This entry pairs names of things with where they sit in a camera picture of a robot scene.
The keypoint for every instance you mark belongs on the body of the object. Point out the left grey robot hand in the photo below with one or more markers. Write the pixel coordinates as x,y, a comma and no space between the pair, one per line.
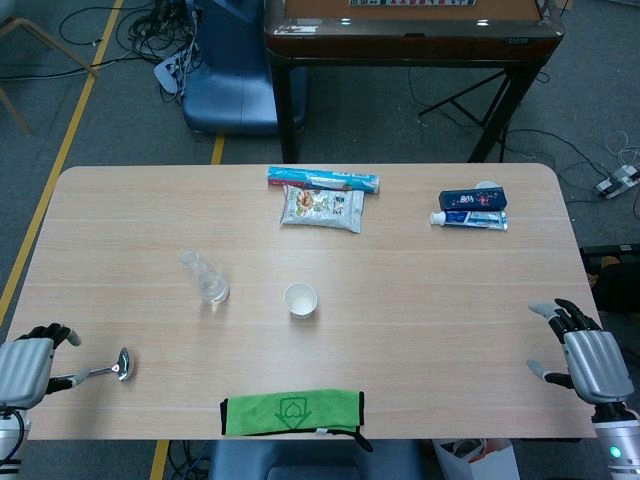
27,370

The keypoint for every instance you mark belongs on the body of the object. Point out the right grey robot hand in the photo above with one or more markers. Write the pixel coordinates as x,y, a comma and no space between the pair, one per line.
597,362

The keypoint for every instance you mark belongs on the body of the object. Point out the transparent plastic water bottle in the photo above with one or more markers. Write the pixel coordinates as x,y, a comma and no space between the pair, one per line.
210,285

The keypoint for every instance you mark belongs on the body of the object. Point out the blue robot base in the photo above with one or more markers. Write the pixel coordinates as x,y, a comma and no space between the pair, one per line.
230,85

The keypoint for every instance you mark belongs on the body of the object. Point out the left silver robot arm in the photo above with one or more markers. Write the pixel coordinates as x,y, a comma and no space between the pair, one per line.
11,432

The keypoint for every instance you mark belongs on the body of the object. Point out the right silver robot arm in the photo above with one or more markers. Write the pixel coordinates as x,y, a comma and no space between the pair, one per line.
617,445

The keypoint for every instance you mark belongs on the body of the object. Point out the small white paper cup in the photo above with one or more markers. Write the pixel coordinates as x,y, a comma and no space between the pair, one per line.
301,302

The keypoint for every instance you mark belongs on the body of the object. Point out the black equipment case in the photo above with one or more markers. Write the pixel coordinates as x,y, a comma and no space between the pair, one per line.
615,280

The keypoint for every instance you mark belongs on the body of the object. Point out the metal spoon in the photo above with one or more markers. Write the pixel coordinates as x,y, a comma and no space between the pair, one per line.
121,365

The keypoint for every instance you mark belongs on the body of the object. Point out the white paper bag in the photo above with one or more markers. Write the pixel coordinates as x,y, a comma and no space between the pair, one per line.
475,460

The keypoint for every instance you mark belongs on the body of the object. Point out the grey power strip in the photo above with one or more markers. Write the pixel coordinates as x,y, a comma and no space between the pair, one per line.
615,181

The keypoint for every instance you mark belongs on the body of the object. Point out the blue white toothpaste tube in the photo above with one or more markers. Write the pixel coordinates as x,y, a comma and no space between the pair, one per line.
475,219

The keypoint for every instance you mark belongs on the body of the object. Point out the dark blue toothpaste box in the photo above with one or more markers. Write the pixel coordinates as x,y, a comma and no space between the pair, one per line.
472,200

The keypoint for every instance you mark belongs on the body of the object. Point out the small white round container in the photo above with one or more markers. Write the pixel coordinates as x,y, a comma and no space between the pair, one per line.
484,185

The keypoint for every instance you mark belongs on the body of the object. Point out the green microfiber cloth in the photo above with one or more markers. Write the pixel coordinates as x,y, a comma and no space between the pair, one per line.
290,412

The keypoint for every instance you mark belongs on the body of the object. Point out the black tripod stand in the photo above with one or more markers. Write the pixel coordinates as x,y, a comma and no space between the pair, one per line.
465,107

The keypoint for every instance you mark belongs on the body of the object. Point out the white snack bag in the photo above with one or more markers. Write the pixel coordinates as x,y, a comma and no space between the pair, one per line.
322,207

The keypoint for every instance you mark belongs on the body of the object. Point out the white power strip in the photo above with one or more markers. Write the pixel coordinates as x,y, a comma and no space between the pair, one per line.
167,72

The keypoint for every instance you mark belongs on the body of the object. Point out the blue plastic wrap box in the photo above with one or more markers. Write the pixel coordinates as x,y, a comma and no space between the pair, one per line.
320,179

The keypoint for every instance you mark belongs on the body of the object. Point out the chair with wooden legs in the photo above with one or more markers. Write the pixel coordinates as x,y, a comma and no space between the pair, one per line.
47,37

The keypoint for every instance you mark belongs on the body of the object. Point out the brown mahjong table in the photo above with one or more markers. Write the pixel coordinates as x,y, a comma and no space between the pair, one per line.
410,37

